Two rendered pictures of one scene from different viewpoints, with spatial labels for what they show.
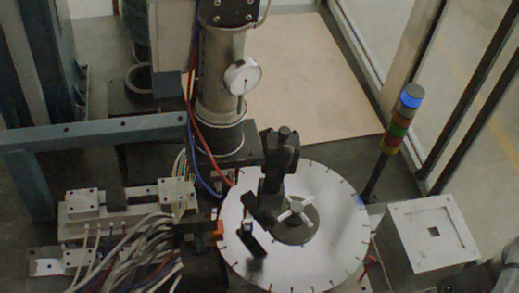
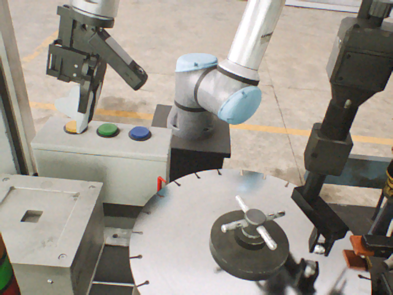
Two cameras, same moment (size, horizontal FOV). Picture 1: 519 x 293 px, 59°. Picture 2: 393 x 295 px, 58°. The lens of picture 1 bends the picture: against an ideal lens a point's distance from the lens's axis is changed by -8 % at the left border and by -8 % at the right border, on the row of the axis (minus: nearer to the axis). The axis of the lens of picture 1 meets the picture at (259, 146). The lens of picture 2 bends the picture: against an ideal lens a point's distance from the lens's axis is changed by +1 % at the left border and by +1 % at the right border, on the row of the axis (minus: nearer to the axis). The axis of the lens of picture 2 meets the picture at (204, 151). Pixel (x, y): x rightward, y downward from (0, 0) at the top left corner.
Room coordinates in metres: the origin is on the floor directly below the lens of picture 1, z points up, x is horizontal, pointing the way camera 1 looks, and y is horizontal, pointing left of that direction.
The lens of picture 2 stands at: (0.88, -0.07, 1.34)
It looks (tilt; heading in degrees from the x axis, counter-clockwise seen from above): 36 degrees down; 197
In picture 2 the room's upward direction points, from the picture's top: 7 degrees clockwise
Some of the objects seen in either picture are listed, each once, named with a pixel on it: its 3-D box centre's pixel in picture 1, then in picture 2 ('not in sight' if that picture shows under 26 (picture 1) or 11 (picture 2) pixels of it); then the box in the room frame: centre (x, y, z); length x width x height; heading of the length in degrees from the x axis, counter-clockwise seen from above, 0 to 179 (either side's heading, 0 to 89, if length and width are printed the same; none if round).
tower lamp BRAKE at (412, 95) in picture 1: (412, 95); not in sight; (0.76, -0.30, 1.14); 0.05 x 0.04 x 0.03; 20
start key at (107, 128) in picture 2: not in sight; (108, 131); (0.33, -0.46, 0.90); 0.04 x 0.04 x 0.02
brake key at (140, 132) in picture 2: not in sight; (139, 134); (0.31, -0.40, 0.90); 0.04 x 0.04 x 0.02
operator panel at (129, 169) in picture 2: not in sight; (108, 162); (0.34, -0.46, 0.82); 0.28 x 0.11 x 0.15; 110
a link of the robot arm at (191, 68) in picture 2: not in sight; (197, 78); (-0.01, -0.39, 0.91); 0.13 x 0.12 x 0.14; 63
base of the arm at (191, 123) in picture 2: not in sight; (192, 112); (-0.01, -0.40, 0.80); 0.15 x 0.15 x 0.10
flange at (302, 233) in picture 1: (293, 217); (250, 236); (0.54, -0.09, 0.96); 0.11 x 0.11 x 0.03
